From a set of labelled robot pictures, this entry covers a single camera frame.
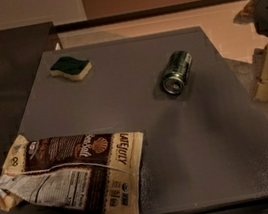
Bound green soda can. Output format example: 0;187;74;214
161;51;193;95

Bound green and yellow sponge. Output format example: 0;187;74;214
50;56;92;82

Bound brown chips bag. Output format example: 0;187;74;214
0;132;144;214

